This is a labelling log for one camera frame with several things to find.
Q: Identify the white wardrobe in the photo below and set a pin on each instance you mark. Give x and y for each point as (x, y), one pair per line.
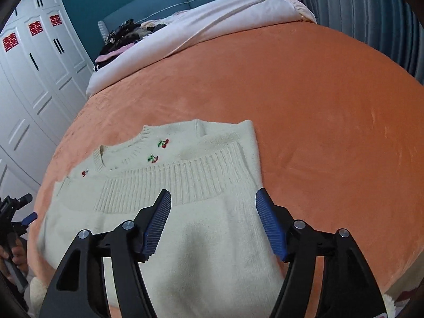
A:
(36, 82)

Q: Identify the grey blue curtain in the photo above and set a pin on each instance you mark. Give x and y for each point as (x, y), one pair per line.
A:
(364, 16)

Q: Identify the person's left hand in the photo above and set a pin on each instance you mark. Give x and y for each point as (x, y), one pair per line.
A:
(20, 258)

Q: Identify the person's white fluffy clothing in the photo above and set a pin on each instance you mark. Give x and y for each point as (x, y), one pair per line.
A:
(396, 304)

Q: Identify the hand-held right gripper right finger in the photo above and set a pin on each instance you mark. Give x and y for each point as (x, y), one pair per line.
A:
(270, 227)

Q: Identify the red paper cut decoration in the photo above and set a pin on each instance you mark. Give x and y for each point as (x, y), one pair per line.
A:
(10, 43)
(34, 28)
(55, 20)

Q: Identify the person's left forearm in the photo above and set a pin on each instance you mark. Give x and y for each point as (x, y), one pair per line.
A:
(37, 296)

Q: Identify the blue padded headboard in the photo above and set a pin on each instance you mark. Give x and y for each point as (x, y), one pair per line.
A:
(165, 0)

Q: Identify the pile of dark clothes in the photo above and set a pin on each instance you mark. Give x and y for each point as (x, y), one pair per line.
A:
(127, 34)

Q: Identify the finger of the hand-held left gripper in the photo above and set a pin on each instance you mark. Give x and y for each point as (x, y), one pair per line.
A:
(29, 218)

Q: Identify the orange fleece blanket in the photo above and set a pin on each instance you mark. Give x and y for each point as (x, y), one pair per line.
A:
(324, 132)

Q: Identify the cream knit sweater cherry embroidery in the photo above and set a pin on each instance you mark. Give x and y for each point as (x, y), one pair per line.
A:
(198, 185)

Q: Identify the white duvet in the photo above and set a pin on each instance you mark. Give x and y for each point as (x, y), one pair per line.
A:
(212, 29)

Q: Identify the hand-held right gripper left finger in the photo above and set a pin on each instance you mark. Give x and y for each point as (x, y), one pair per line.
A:
(156, 227)

